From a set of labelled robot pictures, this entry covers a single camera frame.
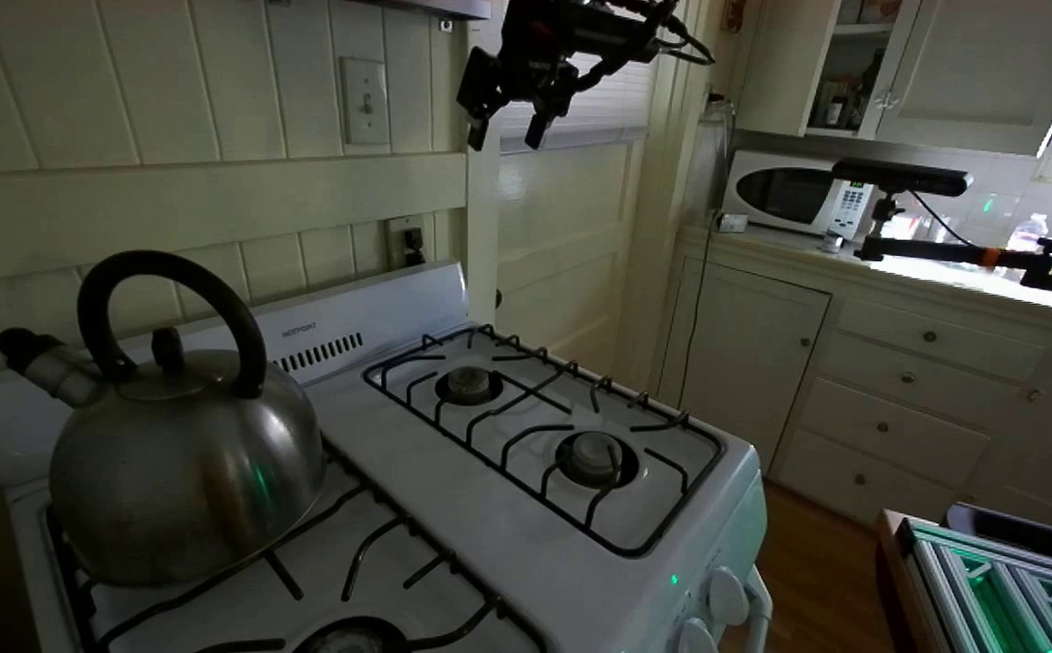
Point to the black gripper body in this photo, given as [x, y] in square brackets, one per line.
[580, 38]

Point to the white gas stove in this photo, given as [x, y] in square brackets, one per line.
[429, 519]

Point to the dark capped white shaker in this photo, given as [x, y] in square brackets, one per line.
[50, 366]

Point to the white stove knob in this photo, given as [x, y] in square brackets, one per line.
[692, 637]
[728, 598]

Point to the black stereo camera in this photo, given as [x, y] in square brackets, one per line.
[902, 180]

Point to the white light switch plate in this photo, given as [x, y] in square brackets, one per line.
[369, 129]

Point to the white base cabinet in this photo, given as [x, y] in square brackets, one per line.
[890, 400]

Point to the green white plastic rack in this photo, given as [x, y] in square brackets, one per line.
[1000, 592]

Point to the white cabinet drawer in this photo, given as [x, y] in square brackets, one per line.
[895, 431]
[927, 382]
[863, 477]
[947, 331]

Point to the white microwave oven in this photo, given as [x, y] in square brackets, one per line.
[786, 194]

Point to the clear plastic bottle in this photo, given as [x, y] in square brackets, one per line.
[1030, 235]

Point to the white switch toggle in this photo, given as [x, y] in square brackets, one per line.
[369, 108]

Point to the white cabinet door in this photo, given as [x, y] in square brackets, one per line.
[750, 366]

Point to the round gas burner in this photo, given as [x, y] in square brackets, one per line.
[351, 637]
[469, 385]
[596, 459]

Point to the white wall cabinet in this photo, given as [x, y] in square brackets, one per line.
[972, 76]

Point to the wall power outlet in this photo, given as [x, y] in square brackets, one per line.
[409, 244]

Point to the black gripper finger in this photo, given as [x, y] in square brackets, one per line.
[484, 97]
[550, 112]

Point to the black stove grate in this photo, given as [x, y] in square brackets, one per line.
[277, 580]
[511, 434]

